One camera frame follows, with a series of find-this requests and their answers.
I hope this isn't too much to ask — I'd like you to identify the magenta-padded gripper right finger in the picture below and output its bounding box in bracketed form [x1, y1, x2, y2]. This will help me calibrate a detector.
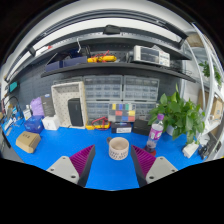
[130, 144, 179, 188]

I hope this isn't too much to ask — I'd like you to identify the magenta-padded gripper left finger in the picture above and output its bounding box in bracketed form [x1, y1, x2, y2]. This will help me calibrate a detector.
[45, 144, 96, 188]

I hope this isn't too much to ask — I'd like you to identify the purple-capped clear drink bottle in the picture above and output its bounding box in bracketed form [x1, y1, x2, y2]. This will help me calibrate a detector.
[144, 113, 165, 155]

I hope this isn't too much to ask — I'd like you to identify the white power adapter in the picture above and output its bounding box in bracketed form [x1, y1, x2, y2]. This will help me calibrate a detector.
[182, 142, 200, 159]

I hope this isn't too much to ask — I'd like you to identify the brown cardboard box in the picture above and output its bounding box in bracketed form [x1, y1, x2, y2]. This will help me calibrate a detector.
[15, 130, 42, 154]

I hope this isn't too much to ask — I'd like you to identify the black pouch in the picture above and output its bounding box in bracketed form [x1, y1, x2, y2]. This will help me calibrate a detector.
[132, 118, 152, 136]

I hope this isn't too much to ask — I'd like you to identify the white carton box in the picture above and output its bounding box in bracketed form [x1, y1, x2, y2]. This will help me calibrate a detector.
[41, 115, 61, 131]

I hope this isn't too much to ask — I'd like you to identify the beige patterned mug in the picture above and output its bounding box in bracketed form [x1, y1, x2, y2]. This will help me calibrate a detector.
[106, 136, 130, 161]

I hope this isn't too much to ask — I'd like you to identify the yellow multimeter with red leads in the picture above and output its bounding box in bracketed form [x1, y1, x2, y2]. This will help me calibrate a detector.
[85, 116, 112, 131]

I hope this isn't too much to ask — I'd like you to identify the blue carton box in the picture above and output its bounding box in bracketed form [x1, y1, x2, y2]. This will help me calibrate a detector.
[23, 115, 45, 134]

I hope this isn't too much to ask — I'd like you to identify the large green potted plant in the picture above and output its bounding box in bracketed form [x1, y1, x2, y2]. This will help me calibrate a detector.
[148, 83, 206, 145]

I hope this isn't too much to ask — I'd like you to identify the black box with white label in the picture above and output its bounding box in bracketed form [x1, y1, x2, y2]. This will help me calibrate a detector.
[110, 121, 133, 135]

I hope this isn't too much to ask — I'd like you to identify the black zip case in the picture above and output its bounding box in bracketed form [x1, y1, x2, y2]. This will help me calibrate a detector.
[67, 97, 85, 127]

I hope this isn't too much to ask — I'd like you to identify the dark grey upright box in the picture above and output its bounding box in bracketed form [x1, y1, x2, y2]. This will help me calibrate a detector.
[39, 93, 56, 118]

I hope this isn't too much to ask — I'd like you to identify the small white device box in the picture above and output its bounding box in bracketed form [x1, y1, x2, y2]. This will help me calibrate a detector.
[22, 104, 33, 121]

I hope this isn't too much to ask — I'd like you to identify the purple plastic bag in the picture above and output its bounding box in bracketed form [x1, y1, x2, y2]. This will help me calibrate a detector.
[29, 96, 46, 118]

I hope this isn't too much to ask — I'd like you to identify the wide grey small-drawer cabinet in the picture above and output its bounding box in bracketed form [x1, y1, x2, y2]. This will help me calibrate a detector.
[85, 99, 158, 122]

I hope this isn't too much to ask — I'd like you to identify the clear box with coloured parts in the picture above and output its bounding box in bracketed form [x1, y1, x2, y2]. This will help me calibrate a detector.
[107, 102, 137, 123]

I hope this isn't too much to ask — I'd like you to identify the beige perforated tray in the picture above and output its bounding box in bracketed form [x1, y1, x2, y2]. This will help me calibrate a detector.
[50, 81, 89, 130]

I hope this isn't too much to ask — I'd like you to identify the teal screen monitor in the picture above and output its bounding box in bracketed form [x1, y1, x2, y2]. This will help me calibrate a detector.
[8, 81, 19, 94]

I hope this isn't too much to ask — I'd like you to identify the small green plant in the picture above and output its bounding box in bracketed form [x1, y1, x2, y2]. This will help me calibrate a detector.
[198, 60, 223, 88]

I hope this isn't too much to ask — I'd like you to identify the dark shelf unit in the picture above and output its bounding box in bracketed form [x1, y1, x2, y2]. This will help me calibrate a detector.
[4, 24, 198, 84]

